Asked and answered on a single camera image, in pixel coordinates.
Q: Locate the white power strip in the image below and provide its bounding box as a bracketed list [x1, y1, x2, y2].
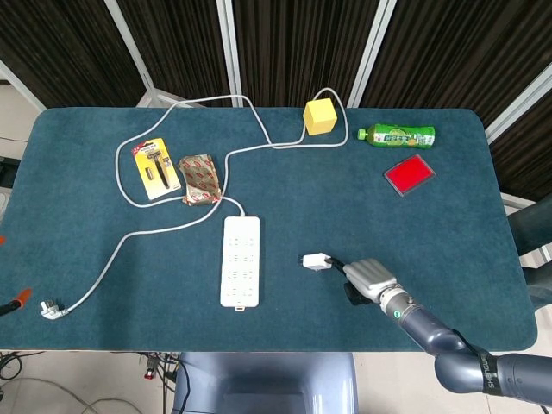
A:
[220, 216, 261, 311]

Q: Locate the grey-blue robot torso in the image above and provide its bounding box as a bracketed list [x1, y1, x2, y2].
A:
[172, 352, 359, 414]

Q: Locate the yellow foam cube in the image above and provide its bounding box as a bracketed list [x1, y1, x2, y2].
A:
[303, 97, 338, 137]

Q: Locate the white power cord with plug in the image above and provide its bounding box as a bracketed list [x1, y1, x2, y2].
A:
[40, 87, 349, 321]

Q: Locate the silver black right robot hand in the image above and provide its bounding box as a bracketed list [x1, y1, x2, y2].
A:
[323, 256, 398, 307]

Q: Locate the black floor device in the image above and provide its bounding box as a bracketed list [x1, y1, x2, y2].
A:
[0, 157, 21, 189]

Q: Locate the dark grey chair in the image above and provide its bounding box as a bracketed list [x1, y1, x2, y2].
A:
[506, 200, 552, 310]

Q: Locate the green drink bottle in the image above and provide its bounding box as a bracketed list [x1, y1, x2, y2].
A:
[357, 122, 437, 151]

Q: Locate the razor in yellow blister pack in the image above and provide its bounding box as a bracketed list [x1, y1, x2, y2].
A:
[130, 137, 183, 201]

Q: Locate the blue felt table mat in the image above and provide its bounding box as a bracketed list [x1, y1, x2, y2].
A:
[0, 106, 539, 353]

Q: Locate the white charger adapter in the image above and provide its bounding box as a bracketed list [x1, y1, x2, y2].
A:
[298, 253, 333, 273]

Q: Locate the red ink pad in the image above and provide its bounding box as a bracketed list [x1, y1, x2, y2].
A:
[383, 154, 437, 198]

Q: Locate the gold red foil packet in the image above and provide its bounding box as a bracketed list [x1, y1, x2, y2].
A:
[178, 154, 223, 207]

